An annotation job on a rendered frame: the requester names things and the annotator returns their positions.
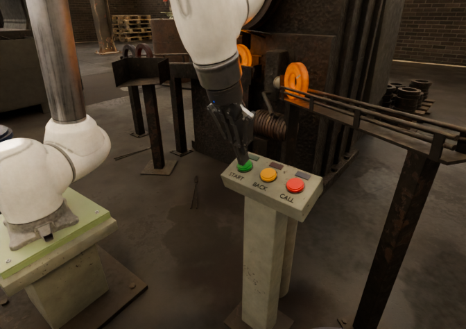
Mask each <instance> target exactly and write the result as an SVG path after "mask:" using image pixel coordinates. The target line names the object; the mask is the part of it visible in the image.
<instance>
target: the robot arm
mask: <svg viewBox="0 0 466 329"><path fill-rule="evenodd" d="M264 1H265V0H170V4H171V10H172V13H173V18H174V20H175V25H176V27H177V30H178V33H179V35H180V38H181V40H182V43H183V45H184V47H185V49H186V50H187V52H188V53H189V55H190V56H191V59H192V61H193V65H194V67H195V69H196V73H197V75H198V79H199V81H200V84H201V86H202V87H203V88H205V89H206V92H207V96H208V98H209V101H210V102H211V103H210V104H209V105H208V106H207V110H208V111H209V112H210V114H211V115H212V117H213V118H214V121H215V122H216V125H217V126H218V129H219V131H220V132H221V135H222V136H223V138H224V140H229V141H230V143H231V144H232V147H233V149H234V152H235V154H236V158H237V161H238V164H239V165H242V166H243V165H244V164H245V163H246V162H247V161H248V160H249V155H248V145H249V144H250V143H251V141H252V140H253V122H254V117H255V115H256V112H255V111H252V112H250V111H249V110H247V109H246V108H245V104H244V102H243V100H242V96H243V89H242V85H241V79H240V78H241V77H242V69H241V63H240V60H239V52H238V50H237V45H236V39H237V38H238V37H239V35H240V31H241V28H242V26H244V25H246V24H247V23H248V22H249V21H250V20H251V19H253V17H254V16H255V15H256V14H257V13H258V12H259V10H260V9H261V7H262V6H263V4H264ZM26 5H27V8H28V14H29V17H30V21H31V26H32V30H33V36H34V39H35V45H36V48H37V54H38V58H39V61H40V67H41V70H42V76H43V79H44V85H45V89H46V95H47V98H48V101H49V107H50V111H51V116H52V118H51V119H50V120H49V122H48V123H47V125H46V127H45V128H46V130H45V135H44V143H43V144H42V143H41V142H38V141H36V140H33V139H29V138H15V139H11V140H6V141H4V142H1V143H0V212H1V213H2V215H3V216H4V218H5V219H4V220H3V224H4V226H6V227H7V229H8V234H9V237H10V243H9V248H10V250H11V251H17V250H19V249H21V248H22V247H24V246H25V245H27V244H30V243H31V242H34V241H36V240H39V239H41V238H42V239H43V240H44V241H45V242H49V241H51V240H53V239H54V236H53V233H55V232H57V231H59V230H62V229H63V228H66V227H70V226H74V225H76V224H77V223H78V222H79V218H78V217H77V216H76V215H74V214H73V213H72V211H71V210H70V208H69V206H68V205H67V200H66V198H63V197H62V194H63V193H64V191H65V190H66V189H67V188H68V186H69V185H70V184H71V183H73V182H75V181H77V180H79V179H81V178H82V177H84V176H86V175H87V174H88V173H90V172H91V171H93V170H95V168H97V167H98V166H99V165H101V164H102V163H103V161H104V160H105V159H106V157H107V156H108V154H109V152H110V149H111V142H110V139H109V136H108V135H107V133H106V132H105V131H104V130H103V129H102V128H101V127H99V126H97V124H96V121H95V120H94V119H92V118H91V117H90V116H89V115H87V114H86V110H85V102H84V97H83V89H82V85H81V80H80V72H79V67H78V59H77V54H76V46H75V42H74V33H73V29H72V24H71V15H70V11H69V2H68V0H26ZM226 132H227V133H226Z"/></svg>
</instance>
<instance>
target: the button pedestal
mask: <svg viewBox="0 0 466 329"><path fill-rule="evenodd" d="M249 153H250V154H253V155H255V156H258V157H260V158H259V159H258V161H255V160H251V159H249V160H250V161H251V162H252V168H251V169H250V170H248V171H239V170H238V167H237V164H238V161H237V158H236V159H235V160H234V161H233V162H232V163H231V164H230V165H229V167H228V168H227V169H226V170H225V171H224V172H223V173H222V174H221V178H222V180H223V184H224V186H225V187H227V188H229V189H231V190H234V191H235V192H238V193H240V194H242V195H244V196H245V206H244V236H243V296H242V301H241V302H240V303H239V304H238V305H237V306H236V307H235V309H234V310H233V311H232V312H231V314H230V315H229V316H228V317H227V318H226V320H224V322H223V323H224V324H225V325H226V326H227V327H228V328H230V329H290V328H291V326H292V325H293V323H294V320H292V319H291V318H289V317H288V316H286V315H285V314H284V313H282V312H280V311H279V310H278V309H277V308H278V301H279V290H280V283H281V277H282V265H283V258H284V247H285V240H286V228H287V221H288V216H289V217H291V218H293V219H295V220H297V221H300V222H303V221H304V220H305V219H306V217H307V215H308V213H309V212H310V211H311V209H312V207H313V206H314V204H315V203H316V201H317V200H318V198H319V196H320V195H321V193H322V191H323V178H322V177H320V176H317V175H314V174H310V173H309V172H306V171H302V170H300V169H297V168H295V167H291V166H288V165H286V164H283V163H280V162H277V161H274V160H271V159H269V158H265V157H263V156H260V155H257V154H255V153H251V152H248V154H249ZM271 162H275V163H277V164H280V165H284V167H283V168H282V170H279V169H276V168H274V167H271V166H269V165H270V163H271ZM266 168H272V169H274V170H275V171H276V174H277V176H276V178H275V179H274V180H272V181H264V180H262V179H261V175H260V173H261V171H262V170H264V169H266ZM297 171H301V172H303V173H306V174H308V175H311V177H310V179H309V180H306V179H303V178H300V177H298V176H295V174H296V173H297ZM292 178H299V179H301V180H302V181H303V182H304V188H303V190H302V191H300V192H290V191H289V190H288V189H287V186H286V184H287V182H288V180H290V179H292Z"/></svg>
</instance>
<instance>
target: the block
mask: <svg viewBox="0 0 466 329"><path fill-rule="evenodd" d="M287 65H288V51H287V50H281V49H275V50H270V51H267V52H266V68H265V81H264V91H270V94H268V95H266V96H267V97H268V99H270V100H273V101H276V100H278V99H279V89H276V88H275V87H274V85H273V81H274V79H275V78H276V77H278V76H280V75H285V72H286V69H287Z"/></svg>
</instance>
